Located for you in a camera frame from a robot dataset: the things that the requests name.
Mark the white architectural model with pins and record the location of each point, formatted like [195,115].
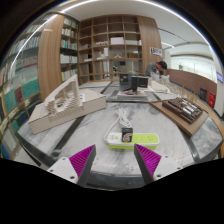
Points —
[83,101]

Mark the long brown counter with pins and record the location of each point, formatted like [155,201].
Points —
[190,81]

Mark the wooden grid shelf unit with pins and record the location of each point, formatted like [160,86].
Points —
[113,40]

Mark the person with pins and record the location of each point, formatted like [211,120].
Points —
[153,68]

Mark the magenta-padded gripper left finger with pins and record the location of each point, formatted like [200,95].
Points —
[71,166]

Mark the dark bin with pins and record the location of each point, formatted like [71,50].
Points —
[203,94]

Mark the wall-mounted screen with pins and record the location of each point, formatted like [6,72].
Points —
[220,77]

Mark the brown model on wooden board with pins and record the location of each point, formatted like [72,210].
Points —
[181,111]

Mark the white and green power strip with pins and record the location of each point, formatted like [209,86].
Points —
[146,140]

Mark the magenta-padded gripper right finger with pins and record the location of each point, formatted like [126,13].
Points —
[156,166]

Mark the wooden bookshelf with books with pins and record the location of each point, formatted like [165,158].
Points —
[68,50]

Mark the small white building model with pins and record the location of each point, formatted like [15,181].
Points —
[158,86]

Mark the glass-front bookshelf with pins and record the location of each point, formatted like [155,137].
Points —
[23,86]

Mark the curved ceiling light strip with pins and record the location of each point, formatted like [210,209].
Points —
[71,6]

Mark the red bin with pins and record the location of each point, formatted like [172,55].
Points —
[212,99]

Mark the wall poster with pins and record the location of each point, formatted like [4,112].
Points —
[156,51]

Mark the black architectural model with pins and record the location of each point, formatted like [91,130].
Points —
[135,83]

